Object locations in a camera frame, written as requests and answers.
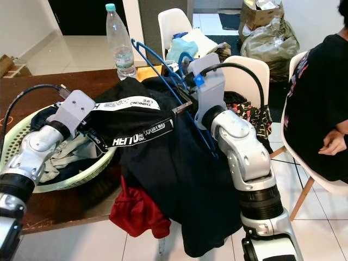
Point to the light green laundry basket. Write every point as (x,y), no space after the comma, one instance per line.
(76,185)

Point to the person in black t-shirt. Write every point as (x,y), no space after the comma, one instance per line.
(315,92)

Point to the brown cardboard box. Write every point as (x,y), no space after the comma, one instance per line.
(255,19)

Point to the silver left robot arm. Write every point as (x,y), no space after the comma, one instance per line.
(32,149)

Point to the clear plastic water bottle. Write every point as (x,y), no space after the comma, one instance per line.
(120,49)

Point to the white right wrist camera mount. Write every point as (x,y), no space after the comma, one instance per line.
(209,87)

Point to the light grey garment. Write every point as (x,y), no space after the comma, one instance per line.
(70,157)

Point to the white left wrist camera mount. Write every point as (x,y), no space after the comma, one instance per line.
(76,109)

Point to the dark navy garment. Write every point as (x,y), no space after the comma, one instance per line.
(185,179)

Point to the teal cloth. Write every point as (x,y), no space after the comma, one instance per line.
(182,49)

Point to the dark blue door mat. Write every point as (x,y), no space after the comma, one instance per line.
(229,22)

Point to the dark patterned cloth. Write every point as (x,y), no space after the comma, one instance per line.
(250,114)

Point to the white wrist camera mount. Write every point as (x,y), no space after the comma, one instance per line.
(209,87)
(76,109)

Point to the olive plastic bag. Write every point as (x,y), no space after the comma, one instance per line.
(272,46)

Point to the blue plastic clothes hanger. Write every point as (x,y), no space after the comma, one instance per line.
(135,43)

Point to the red garment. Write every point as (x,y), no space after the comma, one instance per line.
(136,212)

